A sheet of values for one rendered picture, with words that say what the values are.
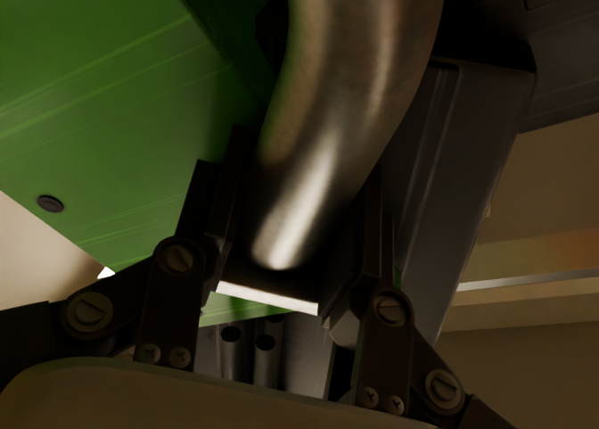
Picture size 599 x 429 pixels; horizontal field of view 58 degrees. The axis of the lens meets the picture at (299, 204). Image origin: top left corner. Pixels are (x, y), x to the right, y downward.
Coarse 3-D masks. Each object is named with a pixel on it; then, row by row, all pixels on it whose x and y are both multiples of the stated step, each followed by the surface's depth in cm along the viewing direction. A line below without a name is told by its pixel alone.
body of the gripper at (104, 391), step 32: (32, 384) 9; (64, 384) 9; (96, 384) 10; (128, 384) 10; (160, 384) 10; (192, 384) 10; (224, 384) 10; (0, 416) 9; (32, 416) 9; (64, 416) 9; (96, 416) 9; (128, 416) 9; (160, 416) 9; (192, 416) 10; (224, 416) 10; (256, 416) 10; (288, 416) 10; (320, 416) 10; (352, 416) 11; (384, 416) 11
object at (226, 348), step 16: (240, 320) 27; (272, 320) 26; (224, 336) 25; (240, 336) 25; (272, 336) 27; (224, 352) 26; (240, 352) 26; (256, 352) 25; (272, 352) 25; (224, 368) 27; (240, 368) 27; (256, 368) 26; (272, 368) 26; (256, 384) 27; (272, 384) 29
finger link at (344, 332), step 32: (352, 224) 14; (384, 224) 15; (352, 256) 14; (384, 256) 15; (320, 288) 16; (352, 288) 14; (352, 320) 13; (352, 352) 14; (416, 352) 13; (416, 384) 13; (448, 384) 13; (448, 416) 12
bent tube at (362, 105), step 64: (320, 0) 9; (384, 0) 9; (320, 64) 10; (384, 64) 10; (320, 128) 11; (384, 128) 12; (256, 192) 14; (320, 192) 13; (256, 256) 16; (320, 256) 17
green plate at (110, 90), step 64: (0, 0) 14; (64, 0) 14; (128, 0) 13; (192, 0) 13; (256, 0) 20; (0, 64) 15; (64, 64) 15; (128, 64) 15; (192, 64) 15; (256, 64) 19; (0, 128) 18; (64, 128) 17; (128, 128) 17; (192, 128) 17; (256, 128) 16; (64, 192) 20; (128, 192) 19; (128, 256) 23
